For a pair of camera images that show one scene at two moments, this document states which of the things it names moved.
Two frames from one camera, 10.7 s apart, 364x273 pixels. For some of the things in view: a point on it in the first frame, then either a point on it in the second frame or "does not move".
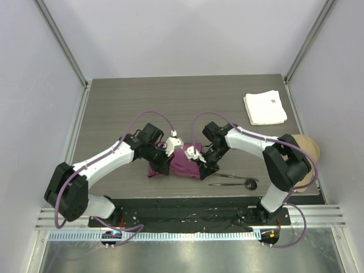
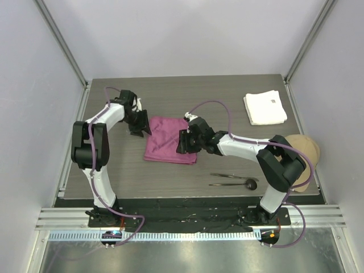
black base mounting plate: (187, 214) does not move
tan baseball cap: (309, 144) does not move
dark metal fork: (231, 176) does not move
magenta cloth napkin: (181, 165) -> (162, 145)
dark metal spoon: (251, 183) does not move
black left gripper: (163, 166) -> (143, 125)
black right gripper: (208, 168) -> (183, 147)
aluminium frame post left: (62, 41) does not move
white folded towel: (264, 107) does not move
